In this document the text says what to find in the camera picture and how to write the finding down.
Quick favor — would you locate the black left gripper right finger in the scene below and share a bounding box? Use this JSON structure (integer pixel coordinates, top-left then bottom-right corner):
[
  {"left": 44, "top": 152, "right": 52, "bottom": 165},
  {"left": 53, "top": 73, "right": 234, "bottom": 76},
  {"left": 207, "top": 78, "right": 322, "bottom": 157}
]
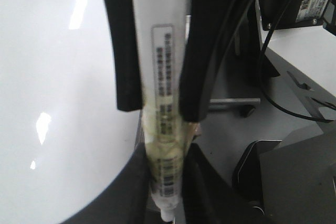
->
[{"left": 182, "top": 143, "right": 265, "bottom": 223}]

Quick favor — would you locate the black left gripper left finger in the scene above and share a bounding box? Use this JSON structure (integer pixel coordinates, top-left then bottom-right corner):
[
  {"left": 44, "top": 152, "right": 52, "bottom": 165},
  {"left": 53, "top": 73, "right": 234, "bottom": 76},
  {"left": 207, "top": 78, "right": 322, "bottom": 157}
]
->
[{"left": 62, "top": 146, "right": 151, "bottom": 224}]

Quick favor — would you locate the white black whiteboard marker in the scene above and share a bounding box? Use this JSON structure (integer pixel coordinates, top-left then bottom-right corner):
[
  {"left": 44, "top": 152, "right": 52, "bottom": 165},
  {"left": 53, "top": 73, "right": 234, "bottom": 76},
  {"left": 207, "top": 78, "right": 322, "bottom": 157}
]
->
[{"left": 133, "top": 0, "right": 197, "bottom": 223}]

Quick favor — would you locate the white glossy whiteboard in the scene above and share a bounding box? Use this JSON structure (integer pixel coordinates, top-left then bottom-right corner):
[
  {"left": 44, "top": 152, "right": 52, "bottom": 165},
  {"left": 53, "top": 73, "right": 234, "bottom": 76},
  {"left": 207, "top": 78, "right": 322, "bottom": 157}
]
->
[{"left": 1, "top": 0, "right": 139, "bottom": 223}]

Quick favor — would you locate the black device with label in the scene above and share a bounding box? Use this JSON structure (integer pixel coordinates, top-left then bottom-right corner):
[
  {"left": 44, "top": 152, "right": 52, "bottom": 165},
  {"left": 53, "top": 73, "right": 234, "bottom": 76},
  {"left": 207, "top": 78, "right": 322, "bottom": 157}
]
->
[{"left": 256, "top": 0, "right": 336, "bottom": 37}]

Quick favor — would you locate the black cable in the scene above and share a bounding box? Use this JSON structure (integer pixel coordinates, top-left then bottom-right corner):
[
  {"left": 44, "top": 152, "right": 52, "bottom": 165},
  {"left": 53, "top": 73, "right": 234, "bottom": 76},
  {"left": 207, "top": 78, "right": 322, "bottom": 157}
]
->
[{"left": 258, "top": 0, "right": 335, "bottom": 123}]

